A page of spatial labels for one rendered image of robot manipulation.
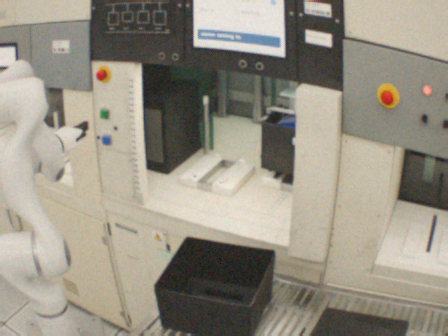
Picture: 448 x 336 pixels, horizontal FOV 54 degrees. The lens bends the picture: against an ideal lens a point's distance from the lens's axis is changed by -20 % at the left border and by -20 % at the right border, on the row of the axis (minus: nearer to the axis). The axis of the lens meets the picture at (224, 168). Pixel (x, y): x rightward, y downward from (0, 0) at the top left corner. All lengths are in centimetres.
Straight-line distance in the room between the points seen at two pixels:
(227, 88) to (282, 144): 73
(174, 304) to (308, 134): 58
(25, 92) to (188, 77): 120
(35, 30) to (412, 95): 143
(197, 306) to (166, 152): 82
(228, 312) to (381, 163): 58
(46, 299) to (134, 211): 77
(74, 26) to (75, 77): 21
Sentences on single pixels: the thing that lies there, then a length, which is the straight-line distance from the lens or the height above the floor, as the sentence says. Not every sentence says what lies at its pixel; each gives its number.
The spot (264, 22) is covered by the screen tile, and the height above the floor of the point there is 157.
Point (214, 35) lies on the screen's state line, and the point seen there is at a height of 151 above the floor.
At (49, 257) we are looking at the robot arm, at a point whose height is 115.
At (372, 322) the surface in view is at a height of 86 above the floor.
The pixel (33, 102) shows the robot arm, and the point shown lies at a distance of 111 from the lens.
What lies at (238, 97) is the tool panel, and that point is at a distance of 256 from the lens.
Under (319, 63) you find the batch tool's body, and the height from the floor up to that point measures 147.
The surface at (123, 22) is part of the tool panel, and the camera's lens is 167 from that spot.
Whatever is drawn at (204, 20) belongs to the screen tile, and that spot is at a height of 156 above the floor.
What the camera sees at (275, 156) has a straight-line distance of 192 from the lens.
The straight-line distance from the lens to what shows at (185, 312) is 143.
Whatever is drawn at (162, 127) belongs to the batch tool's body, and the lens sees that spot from 201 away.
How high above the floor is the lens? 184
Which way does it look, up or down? 27 degrees down
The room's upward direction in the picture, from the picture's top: 1 degrees counter-clockwise
